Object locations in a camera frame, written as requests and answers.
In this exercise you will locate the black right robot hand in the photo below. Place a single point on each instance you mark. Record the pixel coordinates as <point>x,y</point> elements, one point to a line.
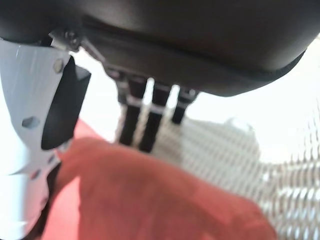
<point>187,37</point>

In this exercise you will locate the red cloth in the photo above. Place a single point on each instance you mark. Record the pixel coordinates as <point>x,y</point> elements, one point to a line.
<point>150,200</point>

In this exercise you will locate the white wicker basket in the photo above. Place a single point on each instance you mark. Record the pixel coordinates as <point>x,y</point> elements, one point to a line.
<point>225,150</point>

